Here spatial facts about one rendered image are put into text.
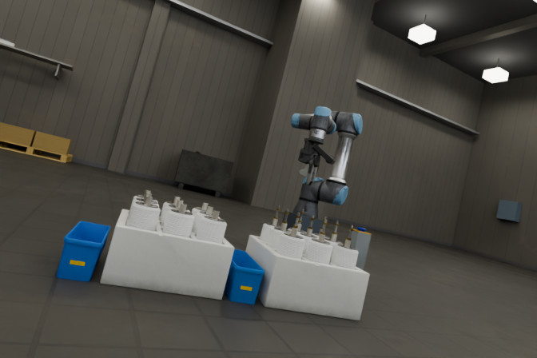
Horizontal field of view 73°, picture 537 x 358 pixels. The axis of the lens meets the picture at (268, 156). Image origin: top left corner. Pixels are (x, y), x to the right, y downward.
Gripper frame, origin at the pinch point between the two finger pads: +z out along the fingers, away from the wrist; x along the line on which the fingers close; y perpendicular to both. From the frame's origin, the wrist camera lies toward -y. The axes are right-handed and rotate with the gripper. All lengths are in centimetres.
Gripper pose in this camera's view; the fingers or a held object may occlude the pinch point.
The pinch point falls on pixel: (310, 182)
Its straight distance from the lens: 167.8
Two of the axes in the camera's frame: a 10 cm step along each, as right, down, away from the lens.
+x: -4.1, -1.8, -8.9
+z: -2.4, 9.7, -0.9
